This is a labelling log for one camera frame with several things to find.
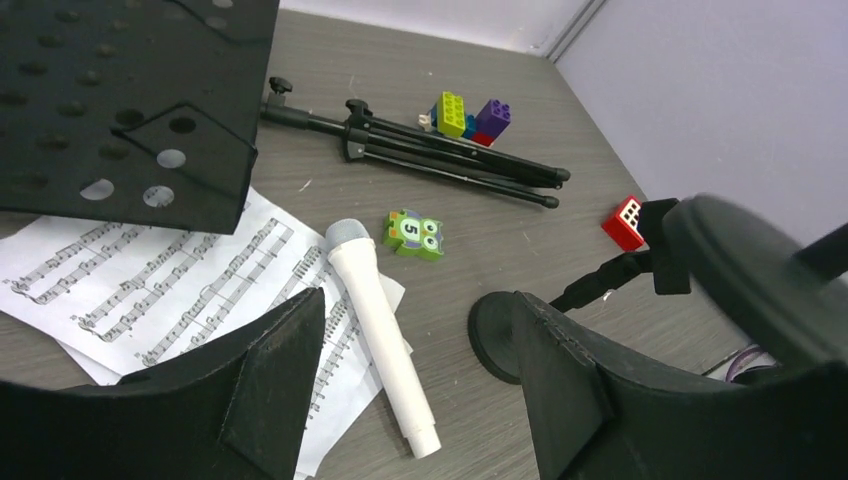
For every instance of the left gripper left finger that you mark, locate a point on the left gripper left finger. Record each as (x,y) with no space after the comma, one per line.
(234,408)

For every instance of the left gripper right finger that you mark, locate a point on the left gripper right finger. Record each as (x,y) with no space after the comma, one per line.
(599,410)

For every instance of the black microphone stand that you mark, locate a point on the black microphone stand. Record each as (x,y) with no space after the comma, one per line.
(489,323)

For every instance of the sheet music page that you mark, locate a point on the sheet music page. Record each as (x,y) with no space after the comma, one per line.
(132,296)
(100,374)

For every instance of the white toy microphone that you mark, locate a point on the white toy microphone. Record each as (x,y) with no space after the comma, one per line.
(352,254)

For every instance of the black music stand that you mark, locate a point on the black music stand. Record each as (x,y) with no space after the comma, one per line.
(147,112)

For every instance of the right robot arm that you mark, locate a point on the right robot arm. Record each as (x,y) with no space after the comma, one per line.
(789,299)

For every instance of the red white cube block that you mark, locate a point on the red white cube block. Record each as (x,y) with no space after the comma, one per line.
(621,226)

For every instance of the green owl number block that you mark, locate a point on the green owl number block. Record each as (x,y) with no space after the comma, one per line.
(412,235)

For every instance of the colourful toy brick car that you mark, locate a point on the colourful toy brick car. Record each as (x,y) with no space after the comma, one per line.
(467,119)

